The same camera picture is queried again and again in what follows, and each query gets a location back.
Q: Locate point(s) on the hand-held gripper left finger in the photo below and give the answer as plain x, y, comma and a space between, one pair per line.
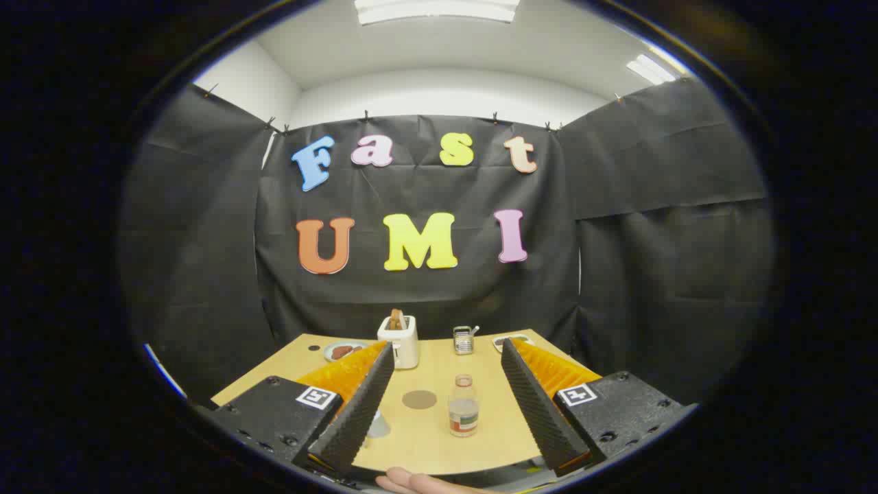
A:
357, 418

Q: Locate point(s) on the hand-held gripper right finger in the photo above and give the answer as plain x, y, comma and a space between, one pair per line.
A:
542, 418

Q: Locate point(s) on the round brown coaster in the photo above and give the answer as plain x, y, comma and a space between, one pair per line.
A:
419, 399

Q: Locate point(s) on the light green plate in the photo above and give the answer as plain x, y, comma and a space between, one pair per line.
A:
329, 346

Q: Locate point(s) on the wooden table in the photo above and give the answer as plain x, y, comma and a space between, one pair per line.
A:
432, 439

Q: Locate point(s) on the small white dish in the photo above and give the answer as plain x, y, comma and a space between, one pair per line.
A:
514, 337

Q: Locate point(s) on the white toaster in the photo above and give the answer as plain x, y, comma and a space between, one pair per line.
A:
405, 343

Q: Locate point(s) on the brown toast slice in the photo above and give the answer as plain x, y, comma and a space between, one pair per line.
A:
396, 319

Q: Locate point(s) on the small ceiling light panel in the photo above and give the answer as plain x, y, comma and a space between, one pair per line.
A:
650, 68

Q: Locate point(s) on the long ceiling light panel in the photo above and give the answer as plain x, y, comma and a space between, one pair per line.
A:
439, 10

